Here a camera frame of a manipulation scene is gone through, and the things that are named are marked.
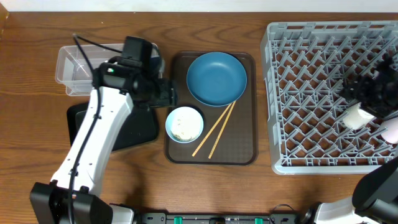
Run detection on dark blue plate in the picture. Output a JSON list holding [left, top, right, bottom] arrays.
[[186, 52, 248, 107]]

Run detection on left wooden chopstick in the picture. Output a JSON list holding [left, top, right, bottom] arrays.
[[192, 101, 236, 157]]

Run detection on leftover rice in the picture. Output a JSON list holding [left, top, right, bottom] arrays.
[[171, 116, 200, 142]]

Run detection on brown serving tray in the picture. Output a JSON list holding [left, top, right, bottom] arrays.
[[164, 52, 258, 166]]

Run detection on white cup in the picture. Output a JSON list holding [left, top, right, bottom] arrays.
[[342, 103, 375, 130]]

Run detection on grey dishwasher rack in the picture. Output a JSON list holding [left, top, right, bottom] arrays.
[[261, 21, 397, 175]]

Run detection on wooden chopstick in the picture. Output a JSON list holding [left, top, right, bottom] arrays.
[[208, 101, 236, 159], [192, 101, 236, 157]]

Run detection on light blue bowl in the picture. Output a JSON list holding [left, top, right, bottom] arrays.
[[165, 106, 204, 144]]

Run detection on black plastic waste tray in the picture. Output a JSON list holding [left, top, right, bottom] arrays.
[[66, 103, 159, 152]]

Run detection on pink cup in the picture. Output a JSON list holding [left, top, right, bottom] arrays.
[[380, 117, 398, 144]]

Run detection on right wooden chopstick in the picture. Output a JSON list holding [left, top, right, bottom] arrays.
[[208, 101, 236, 159]]

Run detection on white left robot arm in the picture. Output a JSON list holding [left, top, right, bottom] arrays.
[[30, 60, 175, 223]]

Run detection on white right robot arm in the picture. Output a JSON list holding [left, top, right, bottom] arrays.
[[297, 55, 397, 223]]

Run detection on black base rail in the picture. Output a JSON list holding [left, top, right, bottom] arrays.
[[132, 209, 301, 224]]

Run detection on clear plastic waste bin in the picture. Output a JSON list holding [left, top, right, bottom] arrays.
[[55, 43, 165, 96]]

